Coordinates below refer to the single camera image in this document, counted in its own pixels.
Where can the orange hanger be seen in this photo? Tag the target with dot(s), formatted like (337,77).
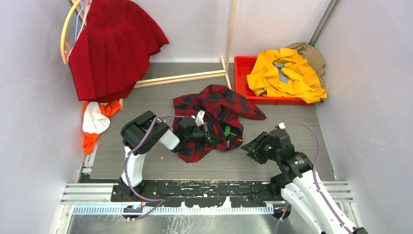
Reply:
(63,43)

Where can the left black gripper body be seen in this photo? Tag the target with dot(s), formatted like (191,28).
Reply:
(206,135)

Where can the pink wire hanger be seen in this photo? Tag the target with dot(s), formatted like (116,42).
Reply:
(84,22)

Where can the yellow garment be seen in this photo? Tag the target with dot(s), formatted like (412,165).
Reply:
(285,74)

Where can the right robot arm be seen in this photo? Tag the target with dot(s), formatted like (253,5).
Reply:
(299,184)

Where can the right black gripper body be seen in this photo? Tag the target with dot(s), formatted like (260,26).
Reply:
(262,148)

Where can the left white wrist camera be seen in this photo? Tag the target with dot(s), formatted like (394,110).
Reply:
(199,118)

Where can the orange and white garment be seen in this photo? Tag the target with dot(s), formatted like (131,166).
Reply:
(96,120)

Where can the green hanger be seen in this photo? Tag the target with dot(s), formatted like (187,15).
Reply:
(233,134)

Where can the tan garment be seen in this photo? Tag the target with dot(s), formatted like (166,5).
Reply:
(312,55)

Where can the light blue hanger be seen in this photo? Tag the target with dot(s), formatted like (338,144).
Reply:
(79,18)

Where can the wooden clothes rack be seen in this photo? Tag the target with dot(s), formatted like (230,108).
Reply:
(201,75)

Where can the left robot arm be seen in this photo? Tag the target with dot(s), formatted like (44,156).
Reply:
(142,133)

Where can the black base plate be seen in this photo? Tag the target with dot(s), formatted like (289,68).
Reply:
(206,193)

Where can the red skirt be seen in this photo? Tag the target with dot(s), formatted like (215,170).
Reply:
(113,52)

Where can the dark plaid garment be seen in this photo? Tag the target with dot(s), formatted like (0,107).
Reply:
(222,107)

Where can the red plastic bin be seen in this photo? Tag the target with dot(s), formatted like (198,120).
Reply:
(243,66)

